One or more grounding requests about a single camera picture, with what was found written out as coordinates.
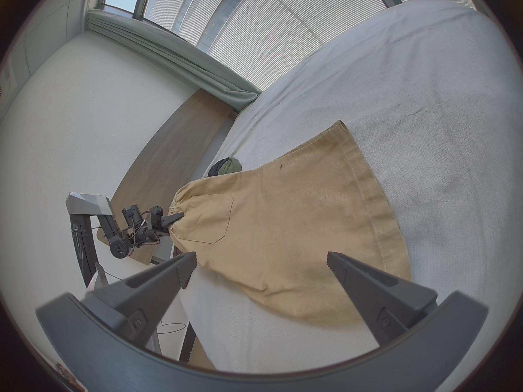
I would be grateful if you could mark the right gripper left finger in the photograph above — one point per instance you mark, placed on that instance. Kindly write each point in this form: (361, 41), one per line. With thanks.
(155, 288)

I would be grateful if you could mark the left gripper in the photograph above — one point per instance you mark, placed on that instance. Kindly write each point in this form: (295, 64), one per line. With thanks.
(157, 225)

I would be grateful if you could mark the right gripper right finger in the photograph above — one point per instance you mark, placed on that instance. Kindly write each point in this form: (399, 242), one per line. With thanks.
(376, 296)

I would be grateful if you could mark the tan shorts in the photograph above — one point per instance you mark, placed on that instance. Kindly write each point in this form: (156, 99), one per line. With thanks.
(294, 227)

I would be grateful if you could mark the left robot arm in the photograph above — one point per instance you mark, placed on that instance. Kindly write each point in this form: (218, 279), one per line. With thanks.
(88, 204)

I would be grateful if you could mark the bed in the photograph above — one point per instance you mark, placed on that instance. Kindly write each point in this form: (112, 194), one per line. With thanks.
(429, 116)

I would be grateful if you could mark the black garment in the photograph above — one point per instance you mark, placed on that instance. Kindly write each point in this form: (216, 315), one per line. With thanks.
(214, 170)

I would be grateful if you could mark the green garment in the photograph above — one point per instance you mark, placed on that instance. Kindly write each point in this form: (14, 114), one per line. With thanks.
(233, 166)

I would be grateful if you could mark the grey-green curtain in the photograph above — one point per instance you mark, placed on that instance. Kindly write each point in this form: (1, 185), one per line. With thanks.
(171, 51)

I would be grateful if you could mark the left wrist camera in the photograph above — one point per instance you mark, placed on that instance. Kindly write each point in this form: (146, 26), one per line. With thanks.
(156, 211)

